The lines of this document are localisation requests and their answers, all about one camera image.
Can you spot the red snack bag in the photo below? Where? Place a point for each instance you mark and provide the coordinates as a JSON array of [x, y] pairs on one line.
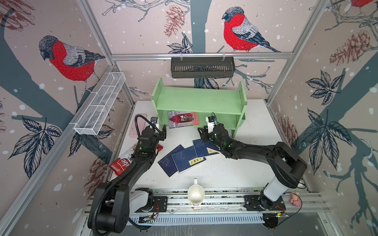
[[122, 162]]

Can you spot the blue book yellow label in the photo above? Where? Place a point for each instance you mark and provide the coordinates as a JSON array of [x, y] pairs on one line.
[[212, 151], [186, 159]]

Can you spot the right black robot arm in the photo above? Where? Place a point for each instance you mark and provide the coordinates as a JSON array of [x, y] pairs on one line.
[[287, 166]]

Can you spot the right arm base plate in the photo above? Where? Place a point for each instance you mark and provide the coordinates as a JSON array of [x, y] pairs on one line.
[[262, 203]]

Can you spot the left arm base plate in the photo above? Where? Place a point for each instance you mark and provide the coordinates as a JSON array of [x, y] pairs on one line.
[[159, 205]]

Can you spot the white ceramic pitcher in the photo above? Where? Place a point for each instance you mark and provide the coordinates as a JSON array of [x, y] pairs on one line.
[[196, 194]]

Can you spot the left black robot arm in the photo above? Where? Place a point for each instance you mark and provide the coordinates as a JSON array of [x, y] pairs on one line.
[[110, 208]]

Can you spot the pink small toy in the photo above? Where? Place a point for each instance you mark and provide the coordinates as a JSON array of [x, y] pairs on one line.
[[295, 199]]

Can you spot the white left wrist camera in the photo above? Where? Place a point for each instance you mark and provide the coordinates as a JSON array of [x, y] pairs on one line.
[[154, 121]]

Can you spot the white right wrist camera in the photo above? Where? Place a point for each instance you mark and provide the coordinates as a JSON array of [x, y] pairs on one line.
[[211, 123]]

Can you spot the pink red illustrated book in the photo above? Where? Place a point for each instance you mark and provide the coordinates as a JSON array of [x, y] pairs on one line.
[[177, 119]]

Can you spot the small circuit board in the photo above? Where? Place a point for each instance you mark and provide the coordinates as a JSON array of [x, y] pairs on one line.
[[146, 219]]

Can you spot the aluminium mounting rail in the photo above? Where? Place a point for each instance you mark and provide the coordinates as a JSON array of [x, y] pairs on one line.
[[232, 201]]

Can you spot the leftmost blue book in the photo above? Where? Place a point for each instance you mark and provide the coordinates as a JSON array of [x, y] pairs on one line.
[[167, 163]]

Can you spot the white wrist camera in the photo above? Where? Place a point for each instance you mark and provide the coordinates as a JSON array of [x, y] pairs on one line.
[[211, 123], [154, 121]]

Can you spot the white wire mesh tray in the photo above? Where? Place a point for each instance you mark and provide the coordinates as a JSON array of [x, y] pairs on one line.
[[95, 114]]

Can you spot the pink rectangular case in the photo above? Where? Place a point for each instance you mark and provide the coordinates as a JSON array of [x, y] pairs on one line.
[[133, 130]]

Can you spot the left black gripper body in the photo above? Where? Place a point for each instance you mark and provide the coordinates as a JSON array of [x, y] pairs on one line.
[[160, 136]]

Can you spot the black hanging slotted basket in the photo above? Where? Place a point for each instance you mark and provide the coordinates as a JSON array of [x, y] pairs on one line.
[[202, 67]]

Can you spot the green wooden two-tier shelf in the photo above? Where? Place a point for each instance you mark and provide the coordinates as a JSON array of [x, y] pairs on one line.
[[228, 105]]

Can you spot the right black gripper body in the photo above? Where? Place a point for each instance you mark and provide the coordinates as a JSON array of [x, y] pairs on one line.
[[213, 135]]

